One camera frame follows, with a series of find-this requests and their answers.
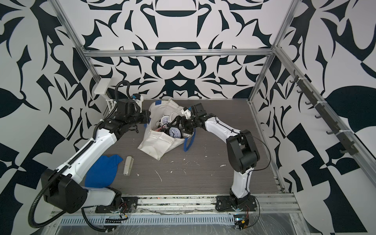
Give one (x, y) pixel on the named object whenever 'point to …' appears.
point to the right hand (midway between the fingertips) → (174, 126)
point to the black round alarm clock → (175, 132)
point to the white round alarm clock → (165, 119)
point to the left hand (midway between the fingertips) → (148, 109)
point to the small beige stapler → (128, 165)
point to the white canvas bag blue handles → (156, 141)
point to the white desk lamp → (101, 88)
